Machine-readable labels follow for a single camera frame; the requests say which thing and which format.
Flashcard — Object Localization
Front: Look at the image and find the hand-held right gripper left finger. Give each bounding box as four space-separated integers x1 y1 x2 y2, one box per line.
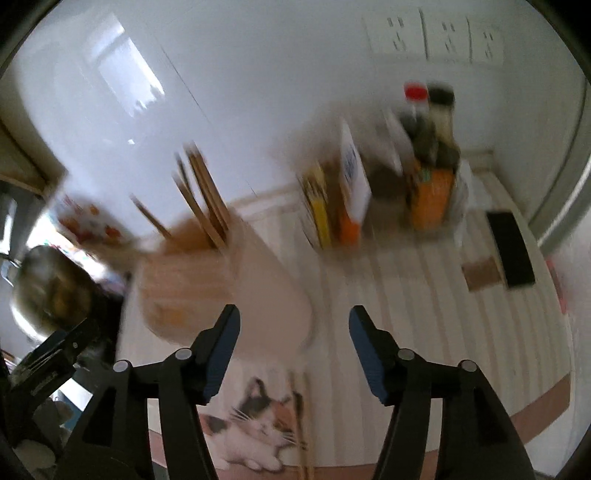
54 304 242 480

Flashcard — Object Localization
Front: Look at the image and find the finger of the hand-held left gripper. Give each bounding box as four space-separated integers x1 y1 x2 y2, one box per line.
18 318 103 372

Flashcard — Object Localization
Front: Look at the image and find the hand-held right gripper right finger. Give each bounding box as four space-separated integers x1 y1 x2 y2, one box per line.
348 305 539 480

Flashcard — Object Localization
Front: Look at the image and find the cream round utensil holder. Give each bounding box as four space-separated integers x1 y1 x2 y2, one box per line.
134 217 317 357

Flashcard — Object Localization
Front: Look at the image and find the bunch of wooden chopsticks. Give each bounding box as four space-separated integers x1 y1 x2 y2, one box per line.
129 143 232 253

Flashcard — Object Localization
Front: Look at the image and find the cat print table mat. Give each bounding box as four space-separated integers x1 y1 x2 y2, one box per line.
124 161 576 477

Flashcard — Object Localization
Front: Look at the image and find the steel steamer pot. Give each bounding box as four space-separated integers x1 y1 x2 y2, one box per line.
9 244 99 334

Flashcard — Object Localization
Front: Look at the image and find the brown square card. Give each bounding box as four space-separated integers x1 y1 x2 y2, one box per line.
462 256 503 293

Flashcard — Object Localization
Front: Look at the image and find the yellow box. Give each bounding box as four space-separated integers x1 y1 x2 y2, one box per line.
300 161 334 250

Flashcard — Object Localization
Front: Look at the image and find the orange label sauce bottle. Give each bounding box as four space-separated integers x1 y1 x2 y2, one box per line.
406 129 459 232

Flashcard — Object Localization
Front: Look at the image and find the black phone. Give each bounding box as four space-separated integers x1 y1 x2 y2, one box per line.
486 211 537 289

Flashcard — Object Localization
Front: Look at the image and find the white and orange carton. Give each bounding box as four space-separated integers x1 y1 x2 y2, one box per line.
339 117 373 223

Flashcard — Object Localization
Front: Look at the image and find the white tissue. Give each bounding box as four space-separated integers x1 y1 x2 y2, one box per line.
455 159 493 250

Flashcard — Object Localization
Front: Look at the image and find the dark cap bottle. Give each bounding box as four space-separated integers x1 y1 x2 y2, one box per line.
427 83 459 155

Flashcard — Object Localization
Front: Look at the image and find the red cap bottle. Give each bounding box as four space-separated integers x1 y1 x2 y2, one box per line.
399 82 431 139

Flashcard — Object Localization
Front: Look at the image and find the white wall socket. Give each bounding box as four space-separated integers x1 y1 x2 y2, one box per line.
365 14 428 59
425 16 472 61
468 21 504 66

